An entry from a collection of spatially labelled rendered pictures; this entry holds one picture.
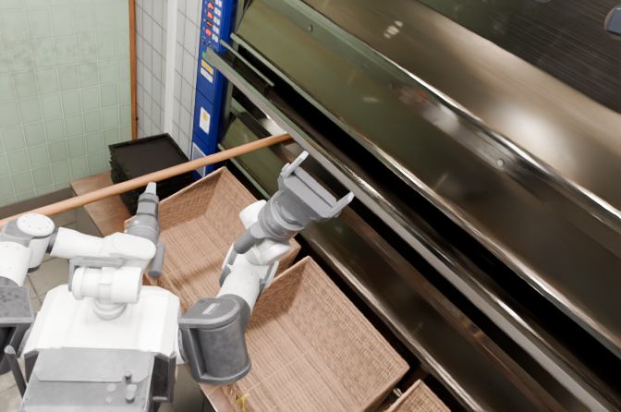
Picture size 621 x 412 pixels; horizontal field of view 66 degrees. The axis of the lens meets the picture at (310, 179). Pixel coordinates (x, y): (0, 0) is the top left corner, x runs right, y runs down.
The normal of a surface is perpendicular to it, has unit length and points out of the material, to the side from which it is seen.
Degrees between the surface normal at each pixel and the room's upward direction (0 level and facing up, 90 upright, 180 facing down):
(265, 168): 70
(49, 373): 0
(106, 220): 0
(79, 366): 0
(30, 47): 90
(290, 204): 97
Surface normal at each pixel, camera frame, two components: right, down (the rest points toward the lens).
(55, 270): 0.22, -0.74
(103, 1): 0.63, 0.60
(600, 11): -0.74, 0.29
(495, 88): -0.62, 0.02
